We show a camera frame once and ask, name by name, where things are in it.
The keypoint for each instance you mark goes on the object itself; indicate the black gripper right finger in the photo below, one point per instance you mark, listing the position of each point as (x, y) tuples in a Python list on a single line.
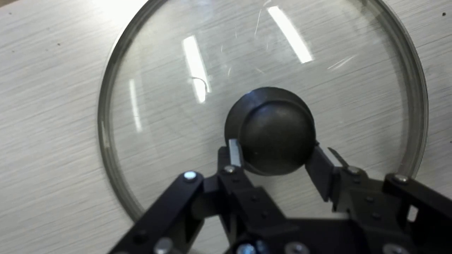
[(397, 214)]

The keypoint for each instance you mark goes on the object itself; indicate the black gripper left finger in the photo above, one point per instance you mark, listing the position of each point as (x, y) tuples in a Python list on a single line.
[(174, 220)]

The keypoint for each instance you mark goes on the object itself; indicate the glass lid with black knob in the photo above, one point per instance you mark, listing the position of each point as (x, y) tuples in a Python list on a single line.
[(210, 84)]

